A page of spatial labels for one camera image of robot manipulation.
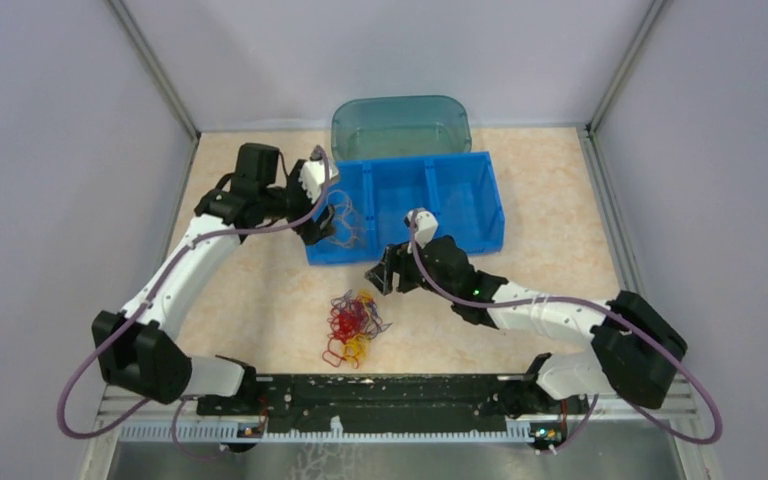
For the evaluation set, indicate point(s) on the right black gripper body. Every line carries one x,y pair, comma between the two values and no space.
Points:
411,278

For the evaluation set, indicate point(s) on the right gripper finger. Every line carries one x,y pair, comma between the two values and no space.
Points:
381,276
397,256

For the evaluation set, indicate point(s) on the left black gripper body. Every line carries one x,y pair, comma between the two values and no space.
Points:
298,204

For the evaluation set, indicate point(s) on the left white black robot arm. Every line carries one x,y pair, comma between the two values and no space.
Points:
137,344

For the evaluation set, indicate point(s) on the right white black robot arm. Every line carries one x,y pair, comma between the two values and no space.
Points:
623,338

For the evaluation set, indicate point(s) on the blue three-compartment plastic bin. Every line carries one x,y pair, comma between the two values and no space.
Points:
372,198

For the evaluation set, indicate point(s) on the teal transparent plastic tub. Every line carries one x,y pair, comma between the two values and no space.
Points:
400,126

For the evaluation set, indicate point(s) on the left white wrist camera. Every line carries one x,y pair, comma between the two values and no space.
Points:
315,174

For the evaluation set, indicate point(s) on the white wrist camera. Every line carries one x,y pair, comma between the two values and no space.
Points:
423,224
315,174

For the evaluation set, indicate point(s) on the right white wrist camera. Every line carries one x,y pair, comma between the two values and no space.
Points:
423,224

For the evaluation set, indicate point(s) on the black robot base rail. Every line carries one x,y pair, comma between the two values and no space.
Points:
453,408

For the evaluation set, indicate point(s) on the left aluminium frame post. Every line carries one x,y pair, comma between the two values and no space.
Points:
151,62

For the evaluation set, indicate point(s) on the aluminium frame post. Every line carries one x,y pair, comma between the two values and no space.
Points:
624,69
151,62

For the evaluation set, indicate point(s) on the right aluminium frame post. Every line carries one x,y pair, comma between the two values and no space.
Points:
624,69

